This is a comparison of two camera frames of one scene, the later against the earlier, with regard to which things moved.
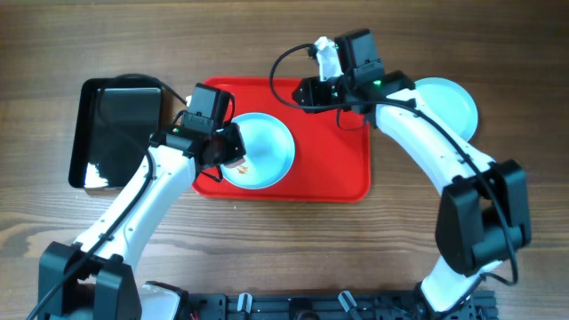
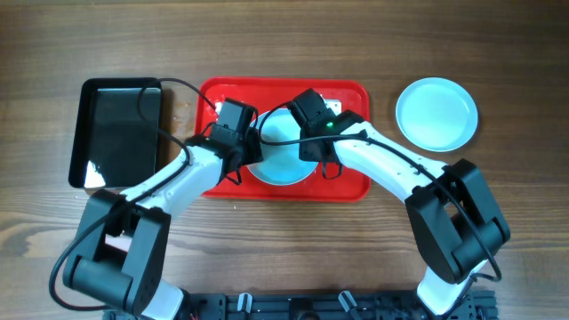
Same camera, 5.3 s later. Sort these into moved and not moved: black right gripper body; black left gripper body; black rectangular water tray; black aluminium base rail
Moved: black left gripper body; black right gripper body
Not moved: black rectangular water tray; black aluminium base rail
